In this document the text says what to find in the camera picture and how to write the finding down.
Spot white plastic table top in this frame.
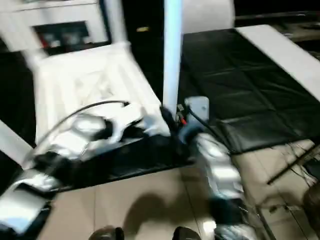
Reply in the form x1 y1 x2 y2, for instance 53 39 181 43
31 41 172 157

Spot white plastic table leg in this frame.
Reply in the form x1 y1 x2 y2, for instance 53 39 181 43
0 10 48 66
161 0 184 121
102 0 130 48
0 120 35 168

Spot black cabinet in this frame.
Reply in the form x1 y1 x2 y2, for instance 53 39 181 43
107 0 320 43

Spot black robot right foot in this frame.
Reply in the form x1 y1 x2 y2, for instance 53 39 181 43
171 226 202 240

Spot black robot foot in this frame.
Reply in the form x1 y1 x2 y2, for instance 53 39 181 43
171 226 202 240
89 226 126 240

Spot black robot left foot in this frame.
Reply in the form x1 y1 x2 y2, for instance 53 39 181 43
89 226 126 240

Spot white plastic bag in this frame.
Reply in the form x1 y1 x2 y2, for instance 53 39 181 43
181 0 236 35

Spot black work table foot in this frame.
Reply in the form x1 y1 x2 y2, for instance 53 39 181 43
267 142 320 186

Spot red bottle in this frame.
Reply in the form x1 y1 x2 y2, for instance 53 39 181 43
41 36 55 50

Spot white side table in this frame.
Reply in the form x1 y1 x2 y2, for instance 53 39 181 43
235 25 320 103

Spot white cabinet with glass doors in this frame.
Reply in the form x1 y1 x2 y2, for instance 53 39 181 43
0 0 111 53

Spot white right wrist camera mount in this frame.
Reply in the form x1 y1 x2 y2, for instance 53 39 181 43
182 96 211 131

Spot tangled floor cables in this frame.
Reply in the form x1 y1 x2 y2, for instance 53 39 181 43
260 140 320 231

